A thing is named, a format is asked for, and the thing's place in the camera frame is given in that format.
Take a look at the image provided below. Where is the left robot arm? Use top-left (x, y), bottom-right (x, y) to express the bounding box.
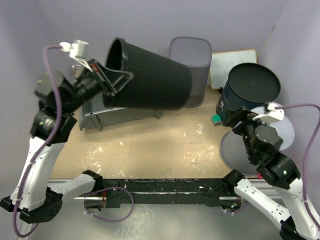
top-left (0, 59), bottom-right (134, 224)

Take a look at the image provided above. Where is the black ribbed round bin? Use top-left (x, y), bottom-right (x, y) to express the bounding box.
top-left (103, 37), bottom-right (192, 110)

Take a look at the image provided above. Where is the grey mesh square bin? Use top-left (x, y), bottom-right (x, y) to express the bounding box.
top-left (169, 36), bottom-right (212, 108)

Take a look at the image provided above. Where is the small whiteboard yellow frame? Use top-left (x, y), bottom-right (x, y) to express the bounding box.
top-left (207, 48), bottom-right (258, 90)

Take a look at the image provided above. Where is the dark blue round bin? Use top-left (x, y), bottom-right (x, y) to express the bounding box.
top-left (215, 62), bottom-right (281, 121)

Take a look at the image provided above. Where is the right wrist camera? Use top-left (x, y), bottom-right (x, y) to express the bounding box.
top-left (251, 102), bottom-right (285, 125)

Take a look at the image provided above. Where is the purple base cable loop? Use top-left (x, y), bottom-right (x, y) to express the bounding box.
top-left (83, 186), bottom-right (134, 223)

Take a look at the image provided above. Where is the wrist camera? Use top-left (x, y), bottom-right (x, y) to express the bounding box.
top-left (59, 39), bottom-right (92, 71)
top-left (251, 102), bottom-right (285, 125)

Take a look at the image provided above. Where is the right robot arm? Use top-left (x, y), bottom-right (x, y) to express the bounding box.
top-left (222, 103), bottom-right (320, 240)

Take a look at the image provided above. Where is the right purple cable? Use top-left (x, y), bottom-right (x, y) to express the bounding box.
top-left (273, 103), bottom-right (320, 226)

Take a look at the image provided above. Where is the green eraser block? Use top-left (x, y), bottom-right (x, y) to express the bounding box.
top-left (211, 114), bottom-right (223, 126)

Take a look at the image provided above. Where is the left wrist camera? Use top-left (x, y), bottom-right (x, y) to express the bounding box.
top-left (59, 39), bottom-right (92, 71)

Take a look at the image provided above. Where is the grey plastic tray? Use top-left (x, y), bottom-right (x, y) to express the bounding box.
top-left (78, 94), bottom-right (164, 131)

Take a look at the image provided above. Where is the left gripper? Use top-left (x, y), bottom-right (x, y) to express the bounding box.
top-left (62, 58), bottom-right (134, 114)

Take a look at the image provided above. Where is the light grey round bin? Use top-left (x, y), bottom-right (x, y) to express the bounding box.
top-left (219, 114), bottom-right (295, 176)

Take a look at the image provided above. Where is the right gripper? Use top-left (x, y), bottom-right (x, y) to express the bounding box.
top-left (222, 105), bottom-right (273, 161)

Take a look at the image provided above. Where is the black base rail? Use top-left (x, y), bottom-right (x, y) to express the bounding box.
top-left (93, 178), bottom-right (238, 209)

